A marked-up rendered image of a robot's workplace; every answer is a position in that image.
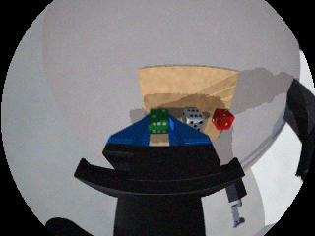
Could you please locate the white die with black pips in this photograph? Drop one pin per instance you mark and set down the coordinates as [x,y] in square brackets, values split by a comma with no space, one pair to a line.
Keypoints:
[193,118]

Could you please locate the red die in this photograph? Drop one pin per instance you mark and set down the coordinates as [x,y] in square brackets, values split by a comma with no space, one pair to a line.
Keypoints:
[222,119]

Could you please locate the tan mat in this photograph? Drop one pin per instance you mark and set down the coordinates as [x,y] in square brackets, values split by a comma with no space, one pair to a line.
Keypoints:
[176,88]

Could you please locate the green die with white pips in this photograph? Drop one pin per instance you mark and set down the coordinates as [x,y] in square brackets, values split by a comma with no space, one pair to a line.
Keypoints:
[159,121]

